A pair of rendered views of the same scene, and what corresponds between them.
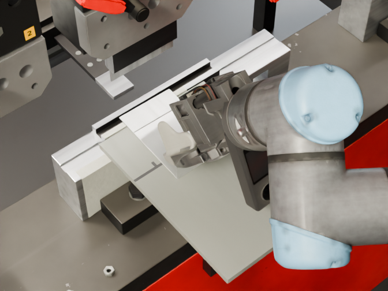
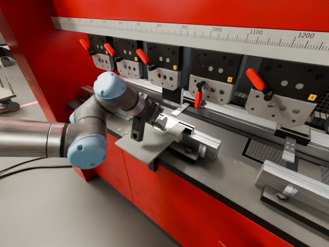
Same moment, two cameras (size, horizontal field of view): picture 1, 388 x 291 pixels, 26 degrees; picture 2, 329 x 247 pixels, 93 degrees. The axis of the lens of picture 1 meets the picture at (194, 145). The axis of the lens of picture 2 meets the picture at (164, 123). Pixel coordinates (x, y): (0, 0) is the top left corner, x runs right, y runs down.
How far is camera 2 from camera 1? 0.90 m
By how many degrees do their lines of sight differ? 54
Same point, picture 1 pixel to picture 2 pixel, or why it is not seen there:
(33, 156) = not seen: hidden behind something
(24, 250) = not seen: hidden behind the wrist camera
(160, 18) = (166, 85)
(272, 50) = (212, 144)
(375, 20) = (263, 181)
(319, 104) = (100, 78)
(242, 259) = (121, 144)
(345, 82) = (109, 80)
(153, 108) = (170, 120)
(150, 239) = not seen: hidden behind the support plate
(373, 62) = (246, 189)
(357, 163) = (210, 207)
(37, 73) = (136, 72)
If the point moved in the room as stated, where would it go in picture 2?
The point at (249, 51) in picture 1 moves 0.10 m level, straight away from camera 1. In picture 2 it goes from (208, 138) to (229, 136)
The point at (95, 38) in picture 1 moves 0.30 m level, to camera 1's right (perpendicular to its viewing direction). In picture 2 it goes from (149, 74) to (168, 111)
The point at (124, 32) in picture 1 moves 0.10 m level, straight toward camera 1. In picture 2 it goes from (156, 79) to (132, 83)
